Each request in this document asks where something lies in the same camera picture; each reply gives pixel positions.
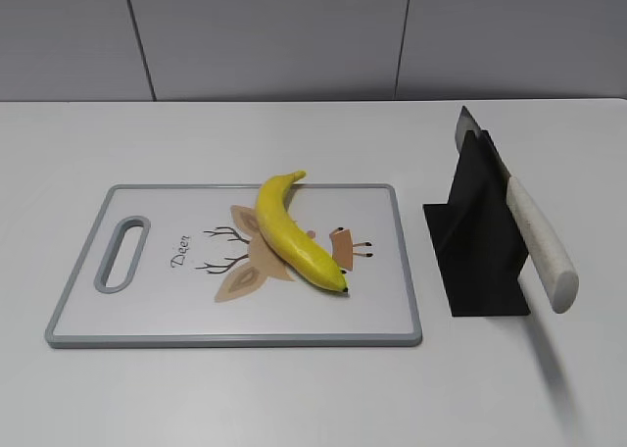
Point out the white-handled kitchen knife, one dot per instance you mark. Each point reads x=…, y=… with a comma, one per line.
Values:
x=550, y=258

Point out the black knife stand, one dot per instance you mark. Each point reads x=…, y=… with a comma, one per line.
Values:
x=478, y=246

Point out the yellow plastic banana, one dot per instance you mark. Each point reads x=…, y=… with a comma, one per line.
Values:
x=289, y=242

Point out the white grey-rimmed cutting board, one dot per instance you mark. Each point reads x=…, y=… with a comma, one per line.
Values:
x=184, y=265

